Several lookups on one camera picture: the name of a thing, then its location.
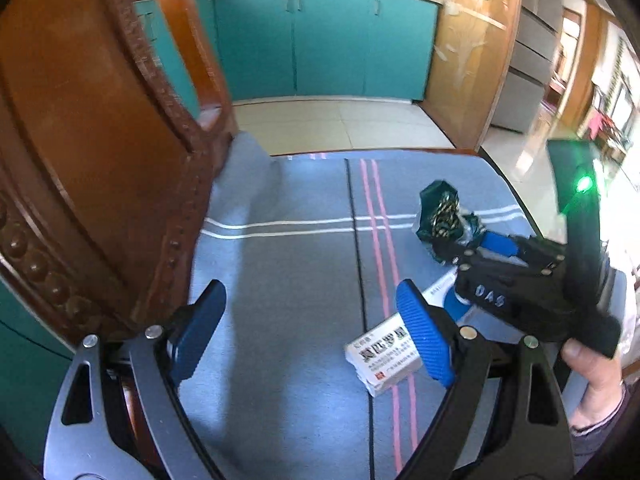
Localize dark green snack wrapper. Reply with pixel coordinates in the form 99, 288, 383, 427
413, 180, 486, 264

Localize teal kitchen cabinets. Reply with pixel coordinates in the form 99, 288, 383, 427
0, 0, 444, 461

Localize person's right hand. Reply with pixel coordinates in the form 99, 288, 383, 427
561, 338, 625, 432

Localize white medicine box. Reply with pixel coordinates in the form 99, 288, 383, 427
345, 313, 422, 398

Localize silver refrigerator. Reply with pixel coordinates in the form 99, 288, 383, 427
491, 0, 563, 133

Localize blue striped towel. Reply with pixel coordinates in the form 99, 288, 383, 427
179, 133, 532, 479

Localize wooden glass sliding door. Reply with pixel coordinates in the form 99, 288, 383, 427
421, 0, 522, 150

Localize wooden chair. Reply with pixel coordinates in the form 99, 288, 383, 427
0, 0, 239, 466

